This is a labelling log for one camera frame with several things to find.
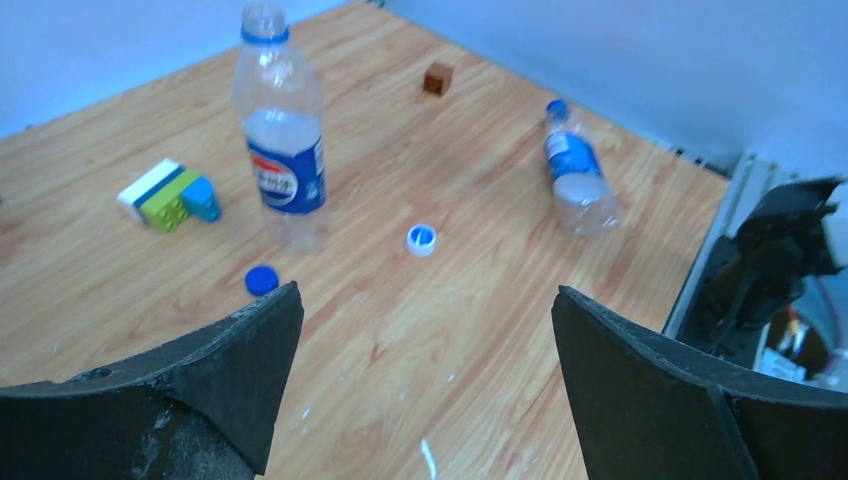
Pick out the white bottle cap blue inside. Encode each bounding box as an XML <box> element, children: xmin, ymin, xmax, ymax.
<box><xmin>405</xmin><ymin>224</ymin><xmax>438</xmax><ymax>257</ymax></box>

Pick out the clear Pepsi bottle blue label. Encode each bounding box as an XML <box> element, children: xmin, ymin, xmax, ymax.
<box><xmin>231</xmin><ymin>1</ymin><xmax>330</xmax><ymax>252</ymax></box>

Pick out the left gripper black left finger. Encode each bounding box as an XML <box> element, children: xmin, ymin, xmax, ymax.
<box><xmin>1</xmin><ymin>282</ymin><xmax>304</xmax><ymax>479</ymax></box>

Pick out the clear bottle blue cap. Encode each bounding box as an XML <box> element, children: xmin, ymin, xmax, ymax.
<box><xmin>544</xmin><ymin>99</ymin><xmax>620</xmax><ymax>238</ymax></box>

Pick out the coloured toy brick stack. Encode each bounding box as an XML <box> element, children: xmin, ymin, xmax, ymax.
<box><xmin>116</xmin><ymin>158</ymin><xmax>221</xmax><ymax>233</ymax></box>

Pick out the brown small block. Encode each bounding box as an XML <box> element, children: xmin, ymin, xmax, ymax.
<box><xmin>422</xmin><ymin>61</ymin><xmax>454</xmax><ymax>97</ymax></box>

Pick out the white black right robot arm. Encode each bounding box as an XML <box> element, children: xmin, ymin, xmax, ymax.
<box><xmin>678</xmin><ymin>176</ymin><xmax>847</xmax><ymax>354</ymax></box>

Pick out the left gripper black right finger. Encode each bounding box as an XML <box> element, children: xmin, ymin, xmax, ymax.
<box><xmin>551</xmin><ymin>286</ymin><xmax>847</xmax><ymax>479</ymax></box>

